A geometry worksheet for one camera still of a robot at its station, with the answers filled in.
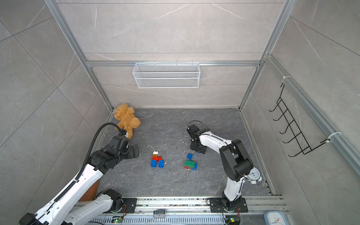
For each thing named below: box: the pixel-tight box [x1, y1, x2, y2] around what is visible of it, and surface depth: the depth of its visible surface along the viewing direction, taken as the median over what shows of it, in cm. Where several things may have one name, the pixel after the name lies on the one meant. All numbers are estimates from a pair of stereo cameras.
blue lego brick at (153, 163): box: [150, 159, 158, 168], surface depth 89 cm
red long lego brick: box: [151, 156, 163, 161], surface depth 90 cm
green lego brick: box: [184, 160, 196, 168], surface depth 87 cm
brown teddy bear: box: [113, 103, 142, 140], surface depth 106 cm
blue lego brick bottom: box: [158, 159, 165, 169], surface depth 89 cm
